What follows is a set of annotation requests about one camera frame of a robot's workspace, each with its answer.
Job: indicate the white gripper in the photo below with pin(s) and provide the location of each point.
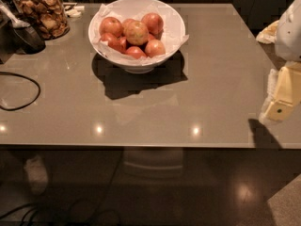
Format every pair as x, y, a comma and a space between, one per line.
290, 32

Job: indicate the red apple front right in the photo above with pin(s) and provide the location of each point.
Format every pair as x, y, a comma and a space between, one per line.
155, 48

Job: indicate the red apple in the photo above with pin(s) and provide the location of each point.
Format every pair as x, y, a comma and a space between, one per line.
135, 52
111, 25
155, 48
154, 23
118, 44

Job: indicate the red apple back right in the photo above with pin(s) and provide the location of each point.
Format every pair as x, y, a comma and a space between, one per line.
154, 23

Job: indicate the red apple front centre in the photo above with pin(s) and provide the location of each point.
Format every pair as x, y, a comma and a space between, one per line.
135, 52

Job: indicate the red apple front left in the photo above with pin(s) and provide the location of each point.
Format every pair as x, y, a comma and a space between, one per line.
118, 44

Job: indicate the red apple back left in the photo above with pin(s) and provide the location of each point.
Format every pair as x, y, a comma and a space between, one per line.
111, 25

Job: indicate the yellow cloth at table edge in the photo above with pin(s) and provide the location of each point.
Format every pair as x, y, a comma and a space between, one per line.
268, 34

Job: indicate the small white items on table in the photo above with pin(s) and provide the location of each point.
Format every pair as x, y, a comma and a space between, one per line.
74, 11

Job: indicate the glass jar of dried chips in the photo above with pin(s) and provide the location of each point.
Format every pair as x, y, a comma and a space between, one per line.
48, 15

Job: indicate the black kitchen appliance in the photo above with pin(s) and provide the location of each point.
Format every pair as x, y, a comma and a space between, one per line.
25, 36

